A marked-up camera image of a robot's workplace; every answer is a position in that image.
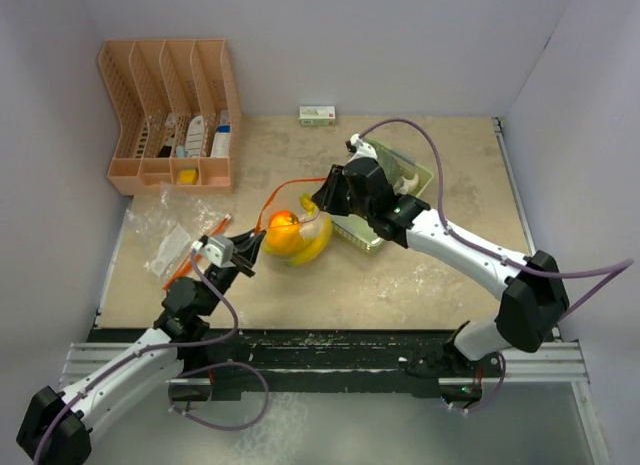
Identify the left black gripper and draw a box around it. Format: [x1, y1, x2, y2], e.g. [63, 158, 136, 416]
[198, 226, 264, 316]

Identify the orange bell pepper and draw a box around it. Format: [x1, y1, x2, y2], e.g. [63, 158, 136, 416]
[263, 210, 303, 255]

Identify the yellow banana bunch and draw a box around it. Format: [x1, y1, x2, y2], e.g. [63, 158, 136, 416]
[262, 193, 332, 267]

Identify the clear orange-zip bag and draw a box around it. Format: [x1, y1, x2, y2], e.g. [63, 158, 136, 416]
[126, 182, 232, 286]
[255, 178, 333, 267]

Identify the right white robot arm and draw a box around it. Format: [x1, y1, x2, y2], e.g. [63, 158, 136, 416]
[312, 158, 569, 376]

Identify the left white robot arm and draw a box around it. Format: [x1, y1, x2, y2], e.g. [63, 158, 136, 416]
[16, 231, 265, 464]

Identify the green plastic basket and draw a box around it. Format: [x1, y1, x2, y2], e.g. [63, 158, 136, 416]
[331, 139, 433, 254]

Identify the green netted melon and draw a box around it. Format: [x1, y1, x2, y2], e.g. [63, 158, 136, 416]
[376, 144, 402, 184]

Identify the white garlic bulb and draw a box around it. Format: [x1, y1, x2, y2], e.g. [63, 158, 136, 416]
[394, 173, 420, 194]

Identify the small green white box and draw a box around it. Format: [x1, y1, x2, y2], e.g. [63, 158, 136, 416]
[299, 105, 336, 127]

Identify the yellow small box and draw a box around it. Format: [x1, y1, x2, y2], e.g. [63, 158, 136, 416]
[178, 169, 199, 185]

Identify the white blue packet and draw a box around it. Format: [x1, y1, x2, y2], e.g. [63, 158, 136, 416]
[209, 110, 231, 158]

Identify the white patterned pouch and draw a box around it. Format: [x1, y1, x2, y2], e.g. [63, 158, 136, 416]
[184, 115, 205, 157]

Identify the pink desk file organizer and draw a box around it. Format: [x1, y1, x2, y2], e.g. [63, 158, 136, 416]
[98, 39, 243, 196]

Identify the black white item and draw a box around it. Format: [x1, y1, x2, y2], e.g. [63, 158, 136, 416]
[156, 113, 176, 158]

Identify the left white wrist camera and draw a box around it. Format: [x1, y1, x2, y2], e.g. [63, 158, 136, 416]
[192, 234, 235, 268]

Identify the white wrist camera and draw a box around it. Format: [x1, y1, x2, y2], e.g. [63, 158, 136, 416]
[192, 234, 235, 268]
[345, 134, 378, 162]

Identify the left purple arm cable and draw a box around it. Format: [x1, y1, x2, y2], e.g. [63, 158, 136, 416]
[32, 244, 241, 464]

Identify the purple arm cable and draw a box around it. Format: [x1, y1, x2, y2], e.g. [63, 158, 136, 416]
[32, 244, 241, 464]
[357, 118, 635, 321]

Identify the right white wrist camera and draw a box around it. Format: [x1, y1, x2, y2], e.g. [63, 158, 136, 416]
[345, 134, 378, 162]

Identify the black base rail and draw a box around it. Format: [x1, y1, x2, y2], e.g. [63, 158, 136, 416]
[164, 327, 501, 401]

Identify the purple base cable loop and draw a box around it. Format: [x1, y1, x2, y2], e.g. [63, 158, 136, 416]
[167, 359, 271, 432]

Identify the aluminium frame rail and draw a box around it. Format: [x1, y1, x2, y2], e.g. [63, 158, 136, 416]
[489, 117, 611, 465]

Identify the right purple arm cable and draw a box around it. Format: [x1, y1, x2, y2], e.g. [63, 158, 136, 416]
[357, 118, 635, 321]

